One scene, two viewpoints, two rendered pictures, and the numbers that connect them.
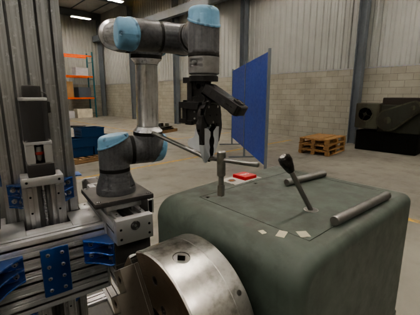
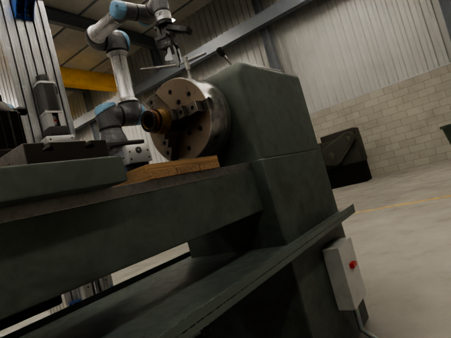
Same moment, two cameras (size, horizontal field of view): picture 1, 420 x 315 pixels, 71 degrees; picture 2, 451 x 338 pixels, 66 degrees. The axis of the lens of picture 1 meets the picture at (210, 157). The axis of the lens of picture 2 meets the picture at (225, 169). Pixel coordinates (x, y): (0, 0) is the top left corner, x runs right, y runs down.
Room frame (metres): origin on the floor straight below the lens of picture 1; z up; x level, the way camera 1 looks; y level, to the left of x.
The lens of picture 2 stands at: (-0.77, 0.28, 0.79)
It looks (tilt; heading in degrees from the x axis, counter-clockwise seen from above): 3 degrees up; 347
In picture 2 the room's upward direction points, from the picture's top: 15 degrees counter-clockwise
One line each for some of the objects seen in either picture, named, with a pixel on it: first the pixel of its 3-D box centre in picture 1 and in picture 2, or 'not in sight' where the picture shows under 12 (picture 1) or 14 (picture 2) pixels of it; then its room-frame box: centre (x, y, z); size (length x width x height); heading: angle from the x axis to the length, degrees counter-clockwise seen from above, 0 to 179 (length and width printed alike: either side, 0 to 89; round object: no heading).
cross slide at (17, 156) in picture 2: not in sight; (23, 176); (0.14, 0.54, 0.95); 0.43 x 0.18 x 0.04; 41
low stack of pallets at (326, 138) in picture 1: (322, 144); not in sight; (8.19, -3.16, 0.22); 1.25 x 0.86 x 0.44; 136
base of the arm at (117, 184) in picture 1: (115, 179); (112, 137); (1.13, 0.38, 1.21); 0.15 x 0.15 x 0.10
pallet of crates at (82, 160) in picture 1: (89, 142); not in sight; (7.24, 3.00, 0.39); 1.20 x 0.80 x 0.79; 141
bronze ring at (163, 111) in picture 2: not in sight; (158, 121); (0.44, 0.18, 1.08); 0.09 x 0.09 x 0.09; 41
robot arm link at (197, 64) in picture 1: (202, 67); (163, 18); (0.74, 0.02, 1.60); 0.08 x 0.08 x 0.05
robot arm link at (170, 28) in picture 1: (180, 39); (145, 14); (0.82, 0.08, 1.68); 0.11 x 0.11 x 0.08; 28
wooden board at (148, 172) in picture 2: not in sight; (147, 180); (0.36, 0.27, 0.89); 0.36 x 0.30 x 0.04; 41
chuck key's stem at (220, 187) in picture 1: (220, 174); (188, 69); (0.71, -0.03, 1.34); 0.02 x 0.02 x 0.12
